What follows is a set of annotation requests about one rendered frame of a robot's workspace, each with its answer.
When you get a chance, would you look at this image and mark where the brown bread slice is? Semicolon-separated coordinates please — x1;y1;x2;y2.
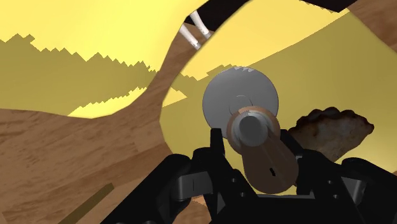
288;106;375;163

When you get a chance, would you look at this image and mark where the pizza cutter with wooden handle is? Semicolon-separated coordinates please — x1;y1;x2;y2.
202;66;300;195

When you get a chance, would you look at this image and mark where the brown wooden table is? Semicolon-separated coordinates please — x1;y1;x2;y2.
0;0;397;224

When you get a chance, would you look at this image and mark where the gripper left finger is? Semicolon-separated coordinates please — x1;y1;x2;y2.
101;127;259;224

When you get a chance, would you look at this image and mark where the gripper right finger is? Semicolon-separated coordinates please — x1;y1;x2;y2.
279;129;397;224

